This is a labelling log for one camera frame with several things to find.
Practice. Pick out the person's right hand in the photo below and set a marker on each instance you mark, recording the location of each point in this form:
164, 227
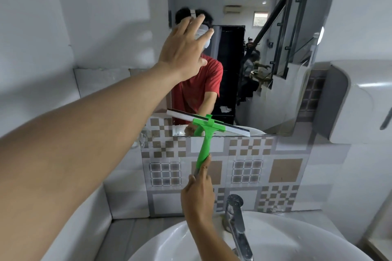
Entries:
198, 199

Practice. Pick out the person's left middle finger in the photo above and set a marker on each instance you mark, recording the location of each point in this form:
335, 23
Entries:
197, 23

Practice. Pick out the green window squeegee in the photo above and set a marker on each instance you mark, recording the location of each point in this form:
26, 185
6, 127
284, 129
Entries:
204, 143

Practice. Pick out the person's left thumb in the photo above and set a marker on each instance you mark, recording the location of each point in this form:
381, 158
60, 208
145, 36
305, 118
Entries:
202, 61

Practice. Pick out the white paper towel dispenser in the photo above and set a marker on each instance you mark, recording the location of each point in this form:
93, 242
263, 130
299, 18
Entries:
355, 101

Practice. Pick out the chrome faucet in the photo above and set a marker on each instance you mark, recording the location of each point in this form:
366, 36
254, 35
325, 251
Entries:
237, 224

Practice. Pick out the person's right forearm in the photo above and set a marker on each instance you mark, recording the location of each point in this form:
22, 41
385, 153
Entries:
208, 242

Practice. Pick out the person's left little finger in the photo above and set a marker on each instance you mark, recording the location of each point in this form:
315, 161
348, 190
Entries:
172, 36

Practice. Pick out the person's left forearm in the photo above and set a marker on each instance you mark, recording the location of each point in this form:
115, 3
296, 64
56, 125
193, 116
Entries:
79, 147

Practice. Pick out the white ceramic sink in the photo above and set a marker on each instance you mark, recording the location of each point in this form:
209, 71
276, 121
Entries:
281, 239

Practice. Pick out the person's right thumb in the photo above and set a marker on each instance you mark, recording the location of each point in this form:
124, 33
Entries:
192, 179

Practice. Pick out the wall mirror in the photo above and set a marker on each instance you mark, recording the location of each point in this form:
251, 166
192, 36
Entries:
260, 0

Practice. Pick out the clear plastic wall hook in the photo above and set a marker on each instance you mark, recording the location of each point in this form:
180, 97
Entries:
142, 141

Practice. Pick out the person's left hand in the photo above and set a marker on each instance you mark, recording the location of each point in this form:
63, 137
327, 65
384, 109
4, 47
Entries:
180, 52

